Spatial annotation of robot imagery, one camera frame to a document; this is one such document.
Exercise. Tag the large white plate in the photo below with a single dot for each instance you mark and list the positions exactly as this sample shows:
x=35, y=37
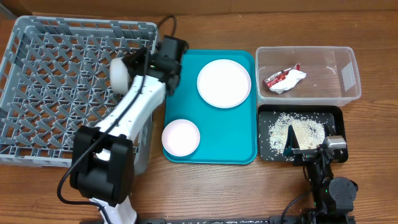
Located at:
x=224, y=83

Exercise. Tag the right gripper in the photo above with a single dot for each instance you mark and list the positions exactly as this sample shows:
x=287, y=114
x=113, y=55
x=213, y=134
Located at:
x=303, y=155

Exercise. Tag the black tray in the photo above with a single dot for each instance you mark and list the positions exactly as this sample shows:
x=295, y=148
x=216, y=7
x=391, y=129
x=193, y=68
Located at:
x=331, y=115

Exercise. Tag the grey bowl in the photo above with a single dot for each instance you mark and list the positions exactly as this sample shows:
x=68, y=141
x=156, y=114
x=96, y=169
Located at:
x=119, y=76

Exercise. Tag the white tissue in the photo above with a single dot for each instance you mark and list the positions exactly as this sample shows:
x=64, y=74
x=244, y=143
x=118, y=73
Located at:
x=288, y=82

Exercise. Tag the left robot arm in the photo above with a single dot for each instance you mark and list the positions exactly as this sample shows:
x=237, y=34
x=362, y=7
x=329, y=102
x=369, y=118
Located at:
x=102, y=167

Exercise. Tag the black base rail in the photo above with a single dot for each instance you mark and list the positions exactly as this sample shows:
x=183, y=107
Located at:
x=270, y=220

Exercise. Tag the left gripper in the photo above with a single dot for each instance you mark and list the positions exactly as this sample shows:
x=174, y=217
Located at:
x=132, y=65

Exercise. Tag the white rice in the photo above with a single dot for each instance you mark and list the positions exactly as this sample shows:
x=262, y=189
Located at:
x=273, y=132

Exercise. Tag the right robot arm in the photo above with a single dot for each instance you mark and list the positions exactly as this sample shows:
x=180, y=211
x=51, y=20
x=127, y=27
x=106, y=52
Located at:
x=333, y=197

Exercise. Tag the grey dishwasher rack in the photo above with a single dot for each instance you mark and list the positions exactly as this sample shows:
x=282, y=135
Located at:
x=55, y=78

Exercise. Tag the red snack wrapper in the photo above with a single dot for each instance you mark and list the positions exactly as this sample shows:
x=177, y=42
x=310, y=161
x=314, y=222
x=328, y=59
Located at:
x=279, y=76

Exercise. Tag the clear plastic bin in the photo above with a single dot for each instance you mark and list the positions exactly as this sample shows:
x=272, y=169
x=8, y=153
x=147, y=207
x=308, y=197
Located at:
x=332, y=75

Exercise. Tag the teal plastic tray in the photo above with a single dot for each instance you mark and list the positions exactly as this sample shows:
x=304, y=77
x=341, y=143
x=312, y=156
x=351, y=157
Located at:
x=227, y=136

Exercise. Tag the white paper cup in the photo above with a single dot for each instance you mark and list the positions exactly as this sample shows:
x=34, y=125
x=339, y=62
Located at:
x=104, y=155

